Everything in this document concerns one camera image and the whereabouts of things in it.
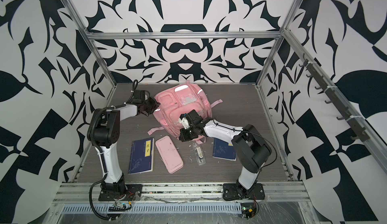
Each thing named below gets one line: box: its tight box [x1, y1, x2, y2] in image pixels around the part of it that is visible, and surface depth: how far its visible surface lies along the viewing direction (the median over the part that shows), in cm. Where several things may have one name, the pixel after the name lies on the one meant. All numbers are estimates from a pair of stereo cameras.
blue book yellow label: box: [212, 137, 237, 162], surface depth 89 cm
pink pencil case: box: [155, 135, 184, 175], surface depth 87 cm
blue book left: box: [127, 137, 155, 175], surface depth 86 cm
